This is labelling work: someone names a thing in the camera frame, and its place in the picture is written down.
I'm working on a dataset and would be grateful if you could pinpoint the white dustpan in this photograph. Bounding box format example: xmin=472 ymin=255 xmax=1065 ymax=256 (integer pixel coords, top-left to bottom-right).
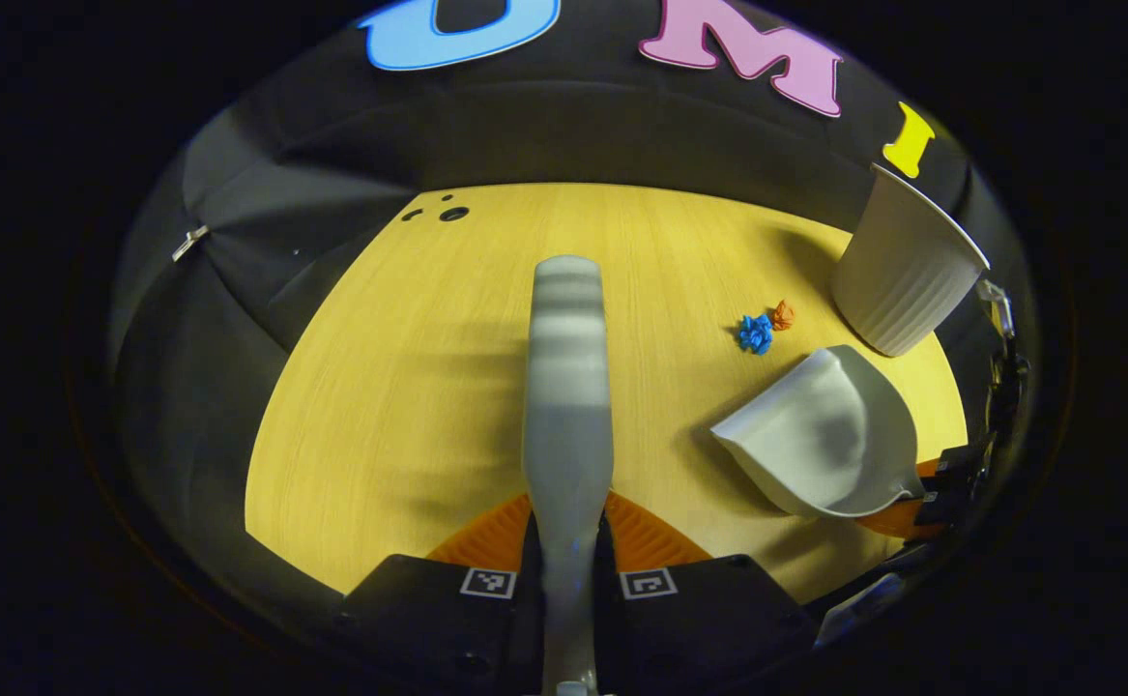
xmin=710 ymin=345 xmax=925 ymax=518

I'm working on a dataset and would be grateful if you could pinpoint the black backdrop cloth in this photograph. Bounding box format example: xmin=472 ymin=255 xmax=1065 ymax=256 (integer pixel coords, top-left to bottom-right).
xmin=104 ymin=0 xmax=1028 ymax=620

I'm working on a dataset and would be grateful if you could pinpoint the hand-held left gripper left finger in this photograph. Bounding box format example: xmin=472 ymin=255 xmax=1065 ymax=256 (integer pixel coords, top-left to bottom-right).
xmin=336 ymin=493 xmax=540 ymax=696

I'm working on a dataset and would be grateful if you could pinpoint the small white broom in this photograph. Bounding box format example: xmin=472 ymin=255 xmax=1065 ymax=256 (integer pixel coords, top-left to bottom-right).
xmin=522 ymin=255 xmax=615 ymax=696

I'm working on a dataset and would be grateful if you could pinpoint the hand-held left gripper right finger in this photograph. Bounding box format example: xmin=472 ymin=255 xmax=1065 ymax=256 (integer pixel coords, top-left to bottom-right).
xmin=594 ymin=491 xmax=821 ymax=696

